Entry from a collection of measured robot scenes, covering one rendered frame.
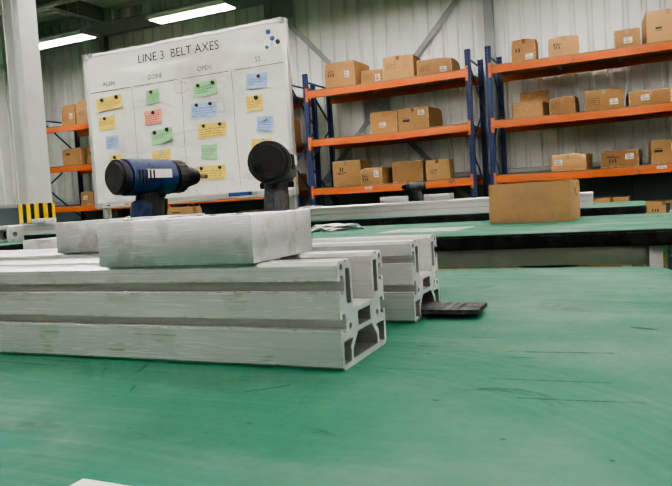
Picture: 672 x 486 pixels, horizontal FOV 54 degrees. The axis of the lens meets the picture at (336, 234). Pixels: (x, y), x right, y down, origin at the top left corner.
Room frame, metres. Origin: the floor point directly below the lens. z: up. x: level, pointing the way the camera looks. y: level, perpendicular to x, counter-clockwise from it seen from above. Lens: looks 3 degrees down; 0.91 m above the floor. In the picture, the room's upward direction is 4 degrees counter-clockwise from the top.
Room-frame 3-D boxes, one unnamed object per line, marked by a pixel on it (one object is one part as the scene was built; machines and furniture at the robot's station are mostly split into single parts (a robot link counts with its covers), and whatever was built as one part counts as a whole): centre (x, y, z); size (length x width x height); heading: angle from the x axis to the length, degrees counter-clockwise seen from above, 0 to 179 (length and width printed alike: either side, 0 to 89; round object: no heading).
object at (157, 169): (1.13, 0.29, 0.89); 0.20 x 0.08 x 0.22; 144
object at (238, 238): (0.61, 0.12, 0.87); 0.16 x 0.11 x 0.07; 66
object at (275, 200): (1.00, 0.08, 0.89); 0.20 x 0.08 x 0.22; 177
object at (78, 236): (0.88, 0.27, 0.87); 0.16 x 0.11 x 0.07; 66
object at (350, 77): (10.88, -1.06, 1.58); 2.83 x 0.98 x 3.15; 65
